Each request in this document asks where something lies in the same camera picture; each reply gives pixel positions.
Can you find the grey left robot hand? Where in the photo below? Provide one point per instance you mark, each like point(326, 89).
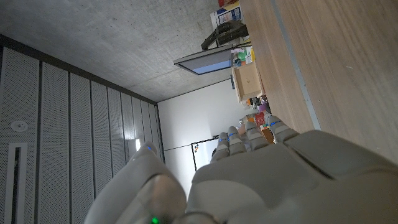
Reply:
point(280, 180)

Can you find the red can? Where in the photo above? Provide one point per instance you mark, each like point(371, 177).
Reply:
point(259, 118)

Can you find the light wooden box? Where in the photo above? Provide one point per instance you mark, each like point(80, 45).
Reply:
point(248, 82)

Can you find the large flat monitor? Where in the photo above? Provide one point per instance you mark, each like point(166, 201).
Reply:
point(208, 63)

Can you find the white canister with blue label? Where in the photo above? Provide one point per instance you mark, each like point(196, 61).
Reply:
point(227, 15)

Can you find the round white smoke detector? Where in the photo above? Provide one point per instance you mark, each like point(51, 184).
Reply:
point(19, 126)

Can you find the whiteboard with black frame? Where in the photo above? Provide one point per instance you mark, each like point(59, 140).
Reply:
point(203, 152)

